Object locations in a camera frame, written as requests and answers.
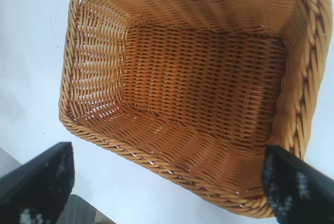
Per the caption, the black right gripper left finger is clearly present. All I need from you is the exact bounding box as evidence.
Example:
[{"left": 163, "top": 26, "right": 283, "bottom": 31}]
[{"left": 0, "top": 142, "right": 76, "bottom": 224}]

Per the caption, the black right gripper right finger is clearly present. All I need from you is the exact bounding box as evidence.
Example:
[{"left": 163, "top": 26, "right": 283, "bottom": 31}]
[{"left": 261, "top": 145, "right": 334, "bottom": 224}]

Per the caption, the woven wicker basket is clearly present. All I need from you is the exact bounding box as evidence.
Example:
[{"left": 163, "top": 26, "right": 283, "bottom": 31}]
[{"left": 57, "top": 0, "right": 333, "bottom": 221}]

